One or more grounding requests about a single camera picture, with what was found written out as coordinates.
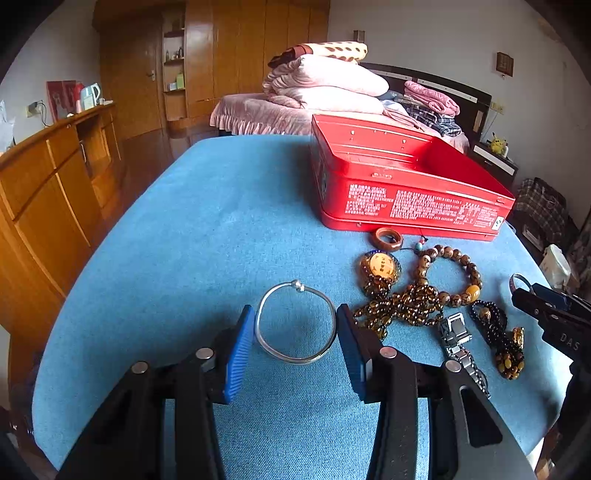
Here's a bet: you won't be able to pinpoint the wooden wardrobe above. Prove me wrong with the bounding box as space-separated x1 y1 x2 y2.
92 0 331 139

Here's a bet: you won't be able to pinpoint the black bead bracelet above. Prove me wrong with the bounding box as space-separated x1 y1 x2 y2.
470 300 515 352

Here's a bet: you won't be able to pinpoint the wooden bead bracelet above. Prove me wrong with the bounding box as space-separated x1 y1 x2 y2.
412 237 483 309

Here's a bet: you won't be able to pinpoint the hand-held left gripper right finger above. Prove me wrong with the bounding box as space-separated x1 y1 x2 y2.
335 304 532 480

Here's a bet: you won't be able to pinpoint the white plastic bag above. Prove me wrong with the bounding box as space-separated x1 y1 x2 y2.
539 244 572 289

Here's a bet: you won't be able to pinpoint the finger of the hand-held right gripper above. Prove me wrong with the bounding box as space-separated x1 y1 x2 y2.
531 282 591 312
510 287 561 328

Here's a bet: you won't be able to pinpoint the spotted cream blanket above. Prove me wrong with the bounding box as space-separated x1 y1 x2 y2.
268 41 369 70

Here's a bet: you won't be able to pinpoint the wooden sideboard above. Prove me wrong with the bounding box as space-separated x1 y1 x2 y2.
0 102 123 333

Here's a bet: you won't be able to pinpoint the white bag on sideboard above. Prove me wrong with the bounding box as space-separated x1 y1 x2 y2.
0 102 17 153

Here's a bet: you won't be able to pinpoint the amber bead necklace with pendant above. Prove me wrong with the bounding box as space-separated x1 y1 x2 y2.
353 250 448 341

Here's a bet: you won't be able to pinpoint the small folded pink blanket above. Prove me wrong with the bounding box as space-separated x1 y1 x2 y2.
404 80 461 116

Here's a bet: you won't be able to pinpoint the red tin box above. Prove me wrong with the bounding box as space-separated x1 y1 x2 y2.
310 114 516 242

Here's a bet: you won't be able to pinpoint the wooden door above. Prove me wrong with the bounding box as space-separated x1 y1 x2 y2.
100 34 164 139

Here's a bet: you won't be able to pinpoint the dark nightstand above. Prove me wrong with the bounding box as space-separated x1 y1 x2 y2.
468 141 520 188

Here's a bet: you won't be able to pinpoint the dark wooden headboard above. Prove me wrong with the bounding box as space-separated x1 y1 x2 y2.
362 63 492 148

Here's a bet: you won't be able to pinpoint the plaid folded clothes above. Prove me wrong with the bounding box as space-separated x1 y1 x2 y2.
406 104 465 137

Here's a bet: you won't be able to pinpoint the silver bangle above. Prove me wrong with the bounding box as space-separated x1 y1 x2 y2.
255 280 338 365

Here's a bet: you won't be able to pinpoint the small amber bead bracelet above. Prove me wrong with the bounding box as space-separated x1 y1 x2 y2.
494 327 527 380

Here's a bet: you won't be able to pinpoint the plaid bag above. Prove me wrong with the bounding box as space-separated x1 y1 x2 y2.
512 178 568 245

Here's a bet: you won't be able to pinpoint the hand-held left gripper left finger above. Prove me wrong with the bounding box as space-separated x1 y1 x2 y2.
55 304 257 480

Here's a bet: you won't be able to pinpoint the brown ring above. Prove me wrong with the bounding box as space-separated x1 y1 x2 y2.
370 227 406 252

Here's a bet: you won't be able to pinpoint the red gift box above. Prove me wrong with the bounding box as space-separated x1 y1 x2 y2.
46 80 85 123

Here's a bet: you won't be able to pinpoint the pale electric kettle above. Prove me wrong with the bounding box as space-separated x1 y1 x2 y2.
81 83 102 112

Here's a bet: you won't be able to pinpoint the pink folded quilt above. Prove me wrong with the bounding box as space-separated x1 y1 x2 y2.
265 85 386 115
265 56 389 97

